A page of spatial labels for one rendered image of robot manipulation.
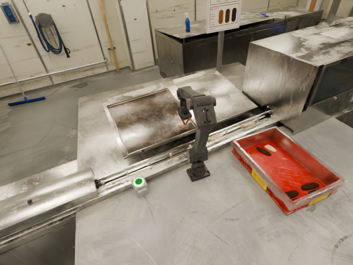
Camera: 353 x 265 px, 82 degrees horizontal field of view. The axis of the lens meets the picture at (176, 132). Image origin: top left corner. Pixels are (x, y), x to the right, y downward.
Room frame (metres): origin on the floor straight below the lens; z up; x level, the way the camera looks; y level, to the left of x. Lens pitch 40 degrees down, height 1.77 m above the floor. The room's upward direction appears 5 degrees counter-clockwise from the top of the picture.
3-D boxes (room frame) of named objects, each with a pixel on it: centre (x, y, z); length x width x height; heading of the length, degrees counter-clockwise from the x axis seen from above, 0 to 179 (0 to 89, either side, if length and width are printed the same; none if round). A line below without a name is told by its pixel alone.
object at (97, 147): (1.52, -0.10, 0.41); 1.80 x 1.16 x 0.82; 107
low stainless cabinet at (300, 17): (4.80, -2.52, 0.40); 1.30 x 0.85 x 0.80; 113
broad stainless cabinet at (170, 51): (3.61, -0.86, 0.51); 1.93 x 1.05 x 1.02; 113
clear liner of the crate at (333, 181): (0.72, -0.56, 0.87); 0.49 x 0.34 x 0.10; 18
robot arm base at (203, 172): (0.75, -0.10, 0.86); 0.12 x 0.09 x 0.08; 107
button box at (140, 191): (0.67, 0.22, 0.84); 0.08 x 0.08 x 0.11; 23
